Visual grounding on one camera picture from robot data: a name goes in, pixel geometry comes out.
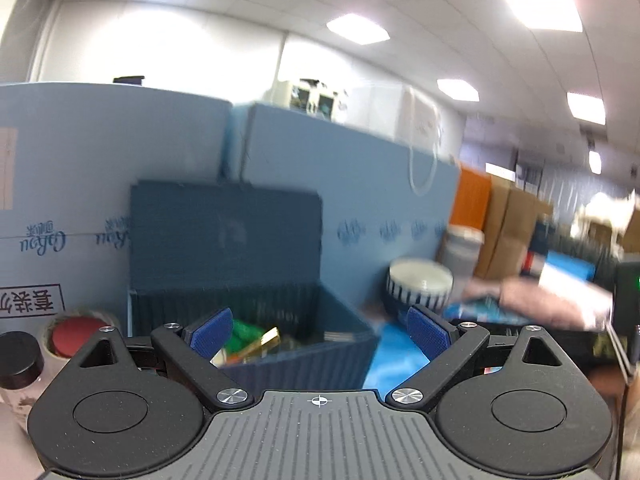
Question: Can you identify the pink knitted cloth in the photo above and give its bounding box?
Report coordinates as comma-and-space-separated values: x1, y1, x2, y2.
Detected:
461, 278, 613, 330

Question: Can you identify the brown cardboard box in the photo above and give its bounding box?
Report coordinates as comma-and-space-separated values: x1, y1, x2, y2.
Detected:
474, 176, 553, 281

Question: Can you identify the blue foam board right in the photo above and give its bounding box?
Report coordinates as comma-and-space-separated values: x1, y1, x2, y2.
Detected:
224, 103, 460, 308

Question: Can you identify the orange box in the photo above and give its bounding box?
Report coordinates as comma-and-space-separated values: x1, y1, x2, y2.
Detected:
449, 166, 491, 231

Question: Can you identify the anime print desk mat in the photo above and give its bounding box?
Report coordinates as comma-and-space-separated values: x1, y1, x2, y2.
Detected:
363, 297, 527, 398

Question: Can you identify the green item in box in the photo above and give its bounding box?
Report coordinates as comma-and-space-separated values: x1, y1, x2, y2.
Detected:
224, 320, 265, 356

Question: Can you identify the red lid silver tin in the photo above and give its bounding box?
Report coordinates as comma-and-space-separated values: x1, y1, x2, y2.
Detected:
39, 310, 120, 360

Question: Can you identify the blue foam board left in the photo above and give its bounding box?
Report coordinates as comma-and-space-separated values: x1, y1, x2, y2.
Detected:
1, 82, 231, 334

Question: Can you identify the white grey travel cup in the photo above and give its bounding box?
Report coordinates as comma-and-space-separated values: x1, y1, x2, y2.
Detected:
437, 224, 485, 301

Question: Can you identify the black cap bottle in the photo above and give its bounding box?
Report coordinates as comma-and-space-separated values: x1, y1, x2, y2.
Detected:
0, 332, 46, 429

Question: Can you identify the white paper shopping bag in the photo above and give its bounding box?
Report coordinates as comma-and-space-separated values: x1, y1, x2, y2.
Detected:
368, 84, 442, 196

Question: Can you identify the blue striped ceramic bowl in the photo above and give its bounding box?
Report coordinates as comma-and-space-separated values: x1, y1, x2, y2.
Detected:
382, 258, 454, 323

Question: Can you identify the gold tube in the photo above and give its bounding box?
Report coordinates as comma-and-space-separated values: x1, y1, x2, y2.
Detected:
210, 327, 281, 366

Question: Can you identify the dark blue storage box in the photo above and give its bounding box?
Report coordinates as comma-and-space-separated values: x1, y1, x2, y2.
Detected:
127, 181, 378, 396

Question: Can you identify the blue foam board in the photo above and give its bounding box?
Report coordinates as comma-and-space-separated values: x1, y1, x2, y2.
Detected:
224, 103, 460, 308
1, 82, 231, 334

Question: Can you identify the dark blue thermos bottle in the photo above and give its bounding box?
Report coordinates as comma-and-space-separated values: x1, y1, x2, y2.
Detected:
521, 214, 555, 278

